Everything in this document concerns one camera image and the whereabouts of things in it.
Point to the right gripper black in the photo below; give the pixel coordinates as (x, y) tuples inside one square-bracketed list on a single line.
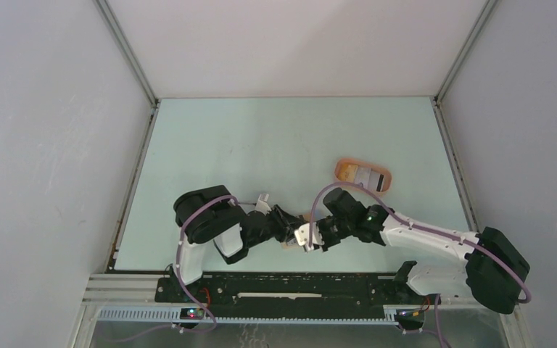
[(326, 244)]

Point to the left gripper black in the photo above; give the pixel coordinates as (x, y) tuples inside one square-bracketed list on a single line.
[(286, 222)]

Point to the pink oval card tray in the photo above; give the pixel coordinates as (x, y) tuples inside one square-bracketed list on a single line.
[(361, 163)]

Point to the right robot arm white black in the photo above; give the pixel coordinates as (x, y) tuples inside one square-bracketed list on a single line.
[(485, 265)]

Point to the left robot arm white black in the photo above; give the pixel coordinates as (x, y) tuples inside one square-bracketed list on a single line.
[(213, 217)]

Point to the black card in tray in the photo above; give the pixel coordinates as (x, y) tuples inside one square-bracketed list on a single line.
[(370, 179)]

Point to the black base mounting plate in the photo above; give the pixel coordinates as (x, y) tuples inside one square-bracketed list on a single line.
[(294, 295)]

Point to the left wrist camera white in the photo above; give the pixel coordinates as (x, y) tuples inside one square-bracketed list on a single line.
[(262, 204)]

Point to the white cable duct strip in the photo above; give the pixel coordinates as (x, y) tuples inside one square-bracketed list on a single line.
[(176, 315)]

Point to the aluminium frame rail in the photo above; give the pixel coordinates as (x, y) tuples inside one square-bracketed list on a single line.
[(118, 34)]

